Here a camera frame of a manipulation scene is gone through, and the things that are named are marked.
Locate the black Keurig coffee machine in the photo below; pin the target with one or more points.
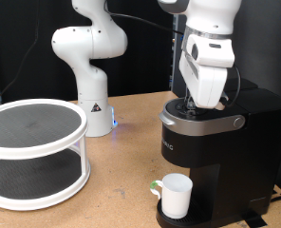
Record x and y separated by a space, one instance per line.
235 152

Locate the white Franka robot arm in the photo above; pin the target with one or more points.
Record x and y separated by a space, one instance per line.
89 95

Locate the aluminium frame post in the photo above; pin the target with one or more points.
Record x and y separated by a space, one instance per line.
175 57

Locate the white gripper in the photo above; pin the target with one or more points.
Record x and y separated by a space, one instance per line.
207 72

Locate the white two-tier turntable shelf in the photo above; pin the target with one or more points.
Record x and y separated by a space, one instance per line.
36 177

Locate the white mug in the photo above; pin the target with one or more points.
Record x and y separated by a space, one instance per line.
177 196

